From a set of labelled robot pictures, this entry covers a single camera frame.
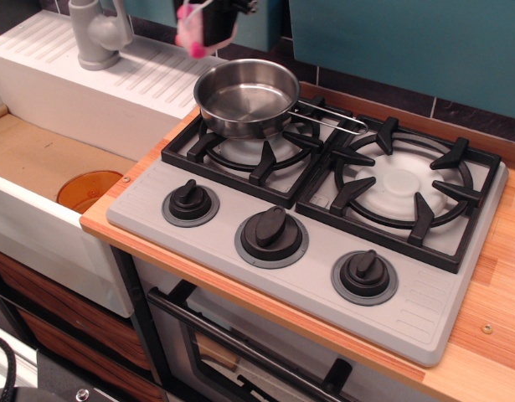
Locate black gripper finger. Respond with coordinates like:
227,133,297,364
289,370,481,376
202,0,257,47

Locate pink stuffed pig toy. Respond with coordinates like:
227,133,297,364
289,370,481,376
175,0,216,59

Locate stainless steel pan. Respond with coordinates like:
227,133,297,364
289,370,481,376
193,59,368,140

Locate grey toy faucet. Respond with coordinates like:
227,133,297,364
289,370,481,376
69,0,133,70

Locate black left burner grate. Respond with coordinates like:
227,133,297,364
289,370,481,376
161,96,354,208

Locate black burner grate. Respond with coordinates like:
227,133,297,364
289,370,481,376
296,117,507,274
161,96,354,208

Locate black left stove knob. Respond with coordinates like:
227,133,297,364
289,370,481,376
162,179,220,228

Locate black stove knob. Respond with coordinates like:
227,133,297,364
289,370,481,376
162,179,220,228
331,250,399,307
234,206,309,270

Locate white toy sink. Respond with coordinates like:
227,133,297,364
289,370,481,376
0,11,218,317

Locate orange plastic drain disc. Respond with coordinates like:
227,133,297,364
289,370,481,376
56,170,122,214

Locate black middle stove knob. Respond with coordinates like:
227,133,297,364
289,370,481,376
234,206,309,270

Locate black right burner grate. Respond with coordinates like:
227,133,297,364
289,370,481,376
296,117,507,274

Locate grey toy stove top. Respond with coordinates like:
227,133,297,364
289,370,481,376
106,155,490,366

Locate black right stove knob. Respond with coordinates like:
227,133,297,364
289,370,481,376
331,250,399,307

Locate wooden drawer front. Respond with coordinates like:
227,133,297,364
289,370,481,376
0,252,164,401

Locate silver countertop screw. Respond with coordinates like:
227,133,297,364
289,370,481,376
482,323,493,334

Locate black oven door handle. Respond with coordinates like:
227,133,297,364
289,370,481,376
147,281,352,401

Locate black cable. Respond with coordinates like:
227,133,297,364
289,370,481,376
0,333,18,402

